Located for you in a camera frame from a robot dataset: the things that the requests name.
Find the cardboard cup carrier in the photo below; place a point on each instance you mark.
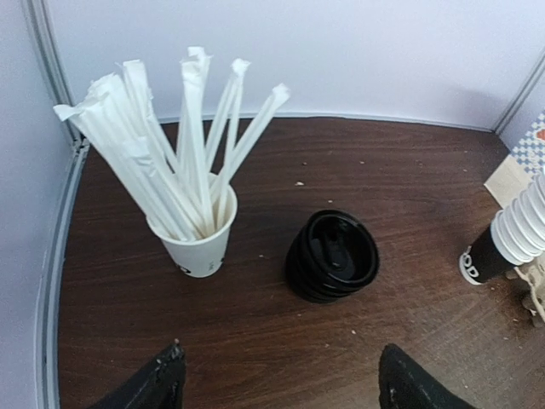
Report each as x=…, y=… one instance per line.
x=532, y=274

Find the stacked paper cups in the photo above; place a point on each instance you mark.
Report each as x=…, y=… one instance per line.
x=514, y=237

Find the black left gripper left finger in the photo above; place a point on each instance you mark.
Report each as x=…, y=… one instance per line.
x=158, y=384

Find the white paper straw cup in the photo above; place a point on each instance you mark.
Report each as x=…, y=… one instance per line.
x=201, y=258

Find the blue checkered paper bag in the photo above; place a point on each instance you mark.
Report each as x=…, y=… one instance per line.
x=521, y=166

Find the black lid stack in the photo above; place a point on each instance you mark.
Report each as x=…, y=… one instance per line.
x=332, y=257

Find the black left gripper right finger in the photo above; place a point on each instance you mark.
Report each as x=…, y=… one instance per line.
x=403, y=383

